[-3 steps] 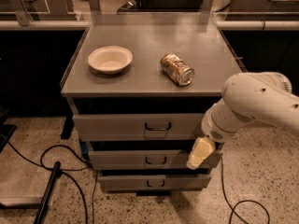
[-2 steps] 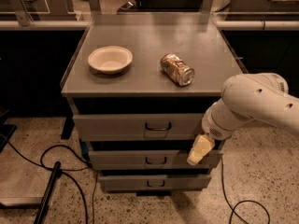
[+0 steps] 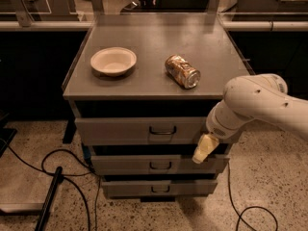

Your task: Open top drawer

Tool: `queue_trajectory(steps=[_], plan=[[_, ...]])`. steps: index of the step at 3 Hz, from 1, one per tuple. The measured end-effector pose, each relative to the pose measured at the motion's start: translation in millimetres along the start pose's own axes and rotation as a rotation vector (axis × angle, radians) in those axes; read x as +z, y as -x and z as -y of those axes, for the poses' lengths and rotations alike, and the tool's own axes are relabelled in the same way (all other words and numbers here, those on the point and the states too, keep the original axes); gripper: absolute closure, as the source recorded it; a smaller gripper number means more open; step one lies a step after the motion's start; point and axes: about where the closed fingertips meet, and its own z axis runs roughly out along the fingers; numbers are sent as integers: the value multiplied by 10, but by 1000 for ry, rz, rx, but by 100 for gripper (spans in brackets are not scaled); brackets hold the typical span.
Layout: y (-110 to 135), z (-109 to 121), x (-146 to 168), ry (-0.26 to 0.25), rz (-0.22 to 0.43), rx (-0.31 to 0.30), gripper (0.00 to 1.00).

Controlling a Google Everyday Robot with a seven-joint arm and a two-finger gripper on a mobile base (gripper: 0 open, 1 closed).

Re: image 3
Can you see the grey metal post left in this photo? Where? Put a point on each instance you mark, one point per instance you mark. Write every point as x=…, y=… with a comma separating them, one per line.
x=23, y=17

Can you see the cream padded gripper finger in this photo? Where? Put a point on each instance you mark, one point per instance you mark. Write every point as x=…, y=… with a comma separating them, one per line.
x=206, y=145

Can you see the grey bottom drawer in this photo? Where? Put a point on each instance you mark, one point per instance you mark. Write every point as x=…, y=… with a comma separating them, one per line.
x=138, y=189

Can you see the grey drawer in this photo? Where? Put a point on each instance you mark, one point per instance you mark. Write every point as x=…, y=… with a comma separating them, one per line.
x=138, y=189
x=156, y=164
x=141, y=130

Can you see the crushed brown soda can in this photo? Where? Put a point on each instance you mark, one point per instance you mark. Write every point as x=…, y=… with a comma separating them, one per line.
x=182, y=72

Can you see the white paper bowl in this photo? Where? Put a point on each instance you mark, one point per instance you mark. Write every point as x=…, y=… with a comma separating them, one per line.
x=113, y=61

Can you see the black metal stand leg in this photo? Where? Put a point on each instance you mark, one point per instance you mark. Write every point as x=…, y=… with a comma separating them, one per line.
x=41, y=210

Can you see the grey middle drawer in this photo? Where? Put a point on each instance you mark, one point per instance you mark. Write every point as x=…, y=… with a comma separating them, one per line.
x=156, y=164

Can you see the white horizontal rail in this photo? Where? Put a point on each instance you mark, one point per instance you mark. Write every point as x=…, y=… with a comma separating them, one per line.
x=236, y=26

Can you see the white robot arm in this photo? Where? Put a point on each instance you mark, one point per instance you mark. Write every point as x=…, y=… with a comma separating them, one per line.
x=255, y=97

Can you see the grey top drawer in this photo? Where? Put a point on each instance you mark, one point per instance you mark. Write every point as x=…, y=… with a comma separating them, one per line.
x=141, y=130

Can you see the grey drawer cabinet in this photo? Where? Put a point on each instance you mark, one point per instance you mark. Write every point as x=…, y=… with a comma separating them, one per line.
x=147, y=90

